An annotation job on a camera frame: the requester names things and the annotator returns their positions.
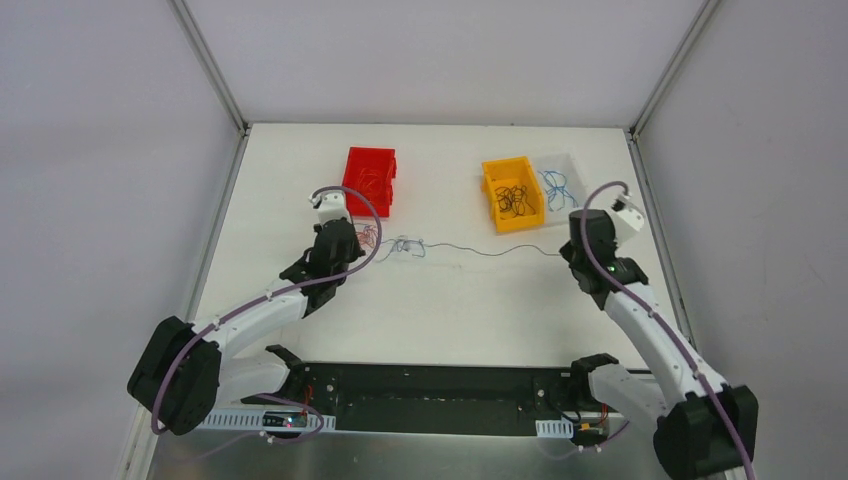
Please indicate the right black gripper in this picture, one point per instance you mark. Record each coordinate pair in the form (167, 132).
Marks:
(586, 225)

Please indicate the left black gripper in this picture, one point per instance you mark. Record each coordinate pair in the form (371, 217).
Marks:
(341, 237)

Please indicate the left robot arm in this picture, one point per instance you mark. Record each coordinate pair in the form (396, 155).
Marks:
(187, 369)

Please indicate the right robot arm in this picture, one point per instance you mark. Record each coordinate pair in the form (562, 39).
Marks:
(700, 424)

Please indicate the clear plastic bin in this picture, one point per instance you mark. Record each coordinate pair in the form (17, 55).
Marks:
(562, 186)

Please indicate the red plastic bin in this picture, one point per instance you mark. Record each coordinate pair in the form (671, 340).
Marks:
(371, 172)

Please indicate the orange plastic bin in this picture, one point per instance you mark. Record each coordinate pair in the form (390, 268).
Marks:
(513, 194)

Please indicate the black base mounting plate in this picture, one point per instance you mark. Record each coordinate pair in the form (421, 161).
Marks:
(431, 399)

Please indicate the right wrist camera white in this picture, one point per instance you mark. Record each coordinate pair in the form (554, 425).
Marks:
(628, 219)

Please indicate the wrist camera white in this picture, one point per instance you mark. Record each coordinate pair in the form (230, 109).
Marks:
(628, 219)
(330, 206)

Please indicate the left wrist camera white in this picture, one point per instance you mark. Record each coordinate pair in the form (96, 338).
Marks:
(330, 206)

